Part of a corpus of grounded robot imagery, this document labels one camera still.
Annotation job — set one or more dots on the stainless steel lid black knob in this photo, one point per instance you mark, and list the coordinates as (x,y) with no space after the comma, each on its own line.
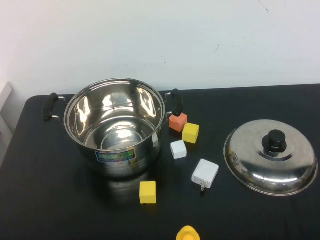
(250,155)

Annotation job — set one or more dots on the orange foam cube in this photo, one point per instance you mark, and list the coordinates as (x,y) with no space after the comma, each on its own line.
(176,123)

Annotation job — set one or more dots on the yellow foam cube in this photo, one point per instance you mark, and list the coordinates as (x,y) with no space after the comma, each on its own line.
(190,133)
(148,192)

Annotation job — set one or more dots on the white foam cube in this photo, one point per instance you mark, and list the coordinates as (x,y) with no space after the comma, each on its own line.
(178,149)

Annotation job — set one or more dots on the white plug charger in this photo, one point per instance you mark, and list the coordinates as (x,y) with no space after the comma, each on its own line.
(204,172)

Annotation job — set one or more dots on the yellow rounded plastic object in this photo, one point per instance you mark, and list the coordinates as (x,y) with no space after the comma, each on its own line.
(188,234)

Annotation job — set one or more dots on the white cabinet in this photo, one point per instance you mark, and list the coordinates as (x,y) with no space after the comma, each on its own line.
(6,110)

